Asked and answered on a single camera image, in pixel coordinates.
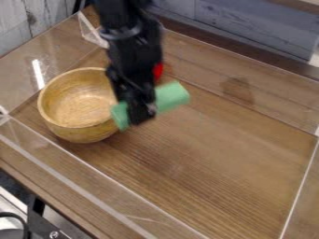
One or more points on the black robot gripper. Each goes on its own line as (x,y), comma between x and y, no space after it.
(133,52)

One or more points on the green rectangular block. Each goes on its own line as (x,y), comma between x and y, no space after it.
(171,95)

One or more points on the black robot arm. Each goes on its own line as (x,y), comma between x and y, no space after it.
(124,13)

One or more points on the brown wooden bowl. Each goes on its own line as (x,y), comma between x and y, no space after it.
(75,105)

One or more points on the red plush strawberry toy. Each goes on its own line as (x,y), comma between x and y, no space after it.
(157,72)

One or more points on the black metal table leg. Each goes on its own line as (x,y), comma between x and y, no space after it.
(39,226)

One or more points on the clear acrylic corner bracket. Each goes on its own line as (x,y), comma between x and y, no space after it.
(89,28)

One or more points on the clear acrylic tray wall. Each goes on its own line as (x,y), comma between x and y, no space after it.
(105,208)

